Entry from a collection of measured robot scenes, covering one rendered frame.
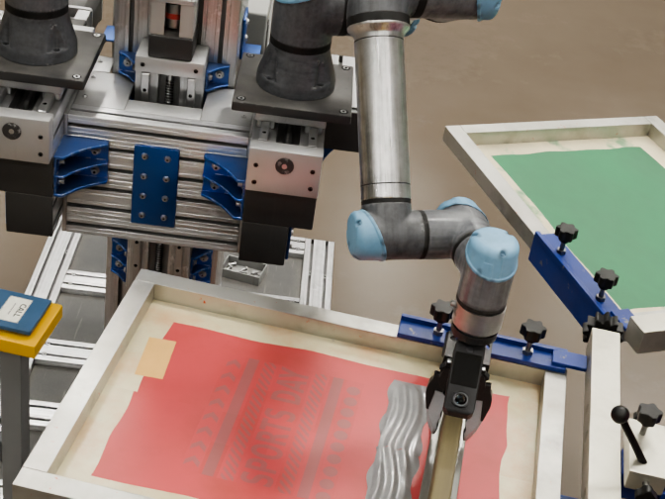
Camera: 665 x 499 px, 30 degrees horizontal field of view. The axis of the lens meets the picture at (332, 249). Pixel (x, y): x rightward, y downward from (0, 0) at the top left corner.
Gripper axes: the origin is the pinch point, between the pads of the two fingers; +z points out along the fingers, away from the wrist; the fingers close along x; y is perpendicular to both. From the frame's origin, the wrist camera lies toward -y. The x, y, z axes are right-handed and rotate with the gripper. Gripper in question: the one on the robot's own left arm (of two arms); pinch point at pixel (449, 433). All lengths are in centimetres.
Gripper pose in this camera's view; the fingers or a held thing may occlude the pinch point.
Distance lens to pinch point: 198.5
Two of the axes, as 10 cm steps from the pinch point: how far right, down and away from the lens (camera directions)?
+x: -9.7, -2.1, 0.9
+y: 1.9, -5.2, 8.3
